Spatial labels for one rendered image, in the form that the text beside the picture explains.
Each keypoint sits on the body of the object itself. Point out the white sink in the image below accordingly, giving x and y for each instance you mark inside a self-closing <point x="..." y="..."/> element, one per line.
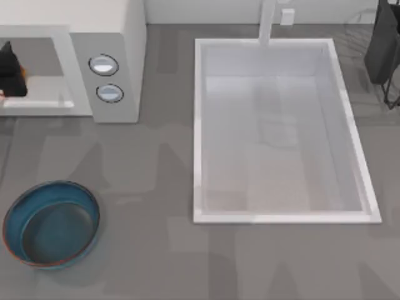
<point x="275" y="140"/>

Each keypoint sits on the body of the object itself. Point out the pale microwave oven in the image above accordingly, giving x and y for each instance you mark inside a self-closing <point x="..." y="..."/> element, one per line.
<point x="125" y="78"/>

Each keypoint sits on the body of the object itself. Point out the round microwave knob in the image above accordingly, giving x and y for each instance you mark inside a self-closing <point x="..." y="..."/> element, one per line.
<point x="109" y="92"/>
<point x="103" y="65"/>

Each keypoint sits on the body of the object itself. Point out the tall white tap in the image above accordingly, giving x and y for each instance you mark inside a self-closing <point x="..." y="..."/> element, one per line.
<point x="266" y="22"/>

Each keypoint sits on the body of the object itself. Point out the blue bowl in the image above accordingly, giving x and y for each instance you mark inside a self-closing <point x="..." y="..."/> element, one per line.
<point x="51" y="225"/>

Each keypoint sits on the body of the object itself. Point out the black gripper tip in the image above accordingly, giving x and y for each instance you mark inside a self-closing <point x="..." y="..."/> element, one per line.
<point x="11" y="75"/>

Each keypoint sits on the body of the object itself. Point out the white wall socket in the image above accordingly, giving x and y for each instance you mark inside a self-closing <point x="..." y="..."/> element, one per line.
<point x="287" y="16"/>

